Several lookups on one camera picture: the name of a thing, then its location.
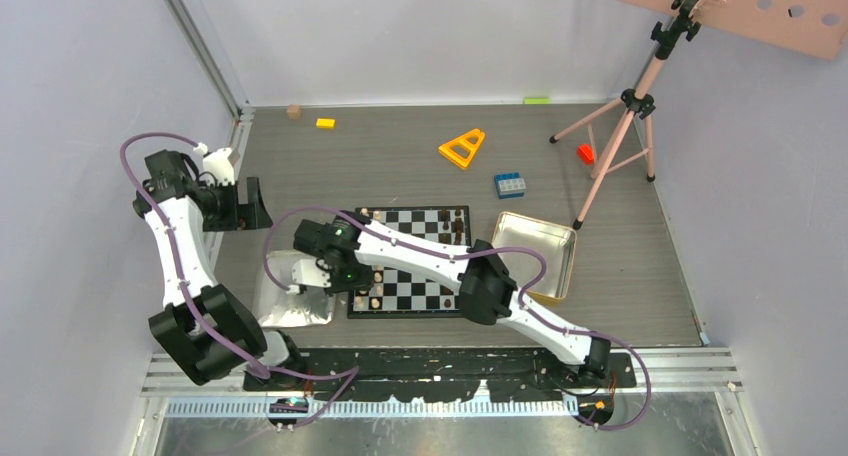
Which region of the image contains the gold square metal tin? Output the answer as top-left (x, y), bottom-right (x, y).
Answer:
top-left (490, 211), bottom-right (578, 307)

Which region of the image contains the black and white chessboard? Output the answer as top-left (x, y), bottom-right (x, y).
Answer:
top-left (347, 205), bottom-right (472, 319)

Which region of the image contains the pink tripod stand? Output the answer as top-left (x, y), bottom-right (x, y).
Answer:
top-left (548, 22), bottom-right (666, 231)

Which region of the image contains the small yellow block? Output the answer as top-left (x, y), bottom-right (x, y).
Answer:
top-left (315, 118), bottom-right (336, 130)

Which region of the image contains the pink perforated board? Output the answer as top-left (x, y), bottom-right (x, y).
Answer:
top-left (618, 0), bottom-right (847, 60)

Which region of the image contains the yellow triangle toy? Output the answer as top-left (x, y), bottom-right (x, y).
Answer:
top-left (437, 128), bottom-right (486, 170)

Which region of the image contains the green block at wall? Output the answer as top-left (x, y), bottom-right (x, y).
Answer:
top-left (522, 97), bottom-right (550, 105)

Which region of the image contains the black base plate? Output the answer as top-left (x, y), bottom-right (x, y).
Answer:
top-left (243, 347), bottom-right (636, 403)

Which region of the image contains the red block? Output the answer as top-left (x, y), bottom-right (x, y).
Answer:
top-left (576, 144), bottom-right (595, 166)

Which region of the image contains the silver tin lid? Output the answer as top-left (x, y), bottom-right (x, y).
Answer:
top-left (253, 250), bottom-right (336, 329)

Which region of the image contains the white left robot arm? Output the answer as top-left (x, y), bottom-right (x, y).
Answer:
top-left (133, 145), bottom-right (307, 390)

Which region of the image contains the blue and grey lego block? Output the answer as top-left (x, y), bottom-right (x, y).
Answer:
top-left (493, 172), bottom-right (526, 199)

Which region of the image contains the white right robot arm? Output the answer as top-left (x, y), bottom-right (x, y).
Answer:
top-left (293, 213), bottom-right (611, 387)

